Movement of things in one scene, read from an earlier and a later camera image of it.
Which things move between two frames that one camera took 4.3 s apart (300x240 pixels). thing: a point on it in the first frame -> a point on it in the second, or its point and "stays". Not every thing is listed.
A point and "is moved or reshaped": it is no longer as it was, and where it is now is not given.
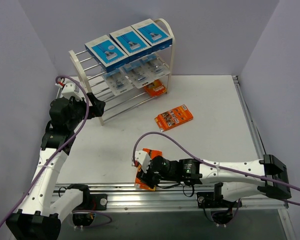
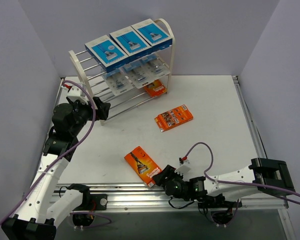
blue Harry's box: [153, 34] stays
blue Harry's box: [108, 54] stays
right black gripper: [145, 177] -> [168, 179]
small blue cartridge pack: [117, 81] stays
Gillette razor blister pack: [140, 73] stays
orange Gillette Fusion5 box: [153, 153] is moved or reshaped
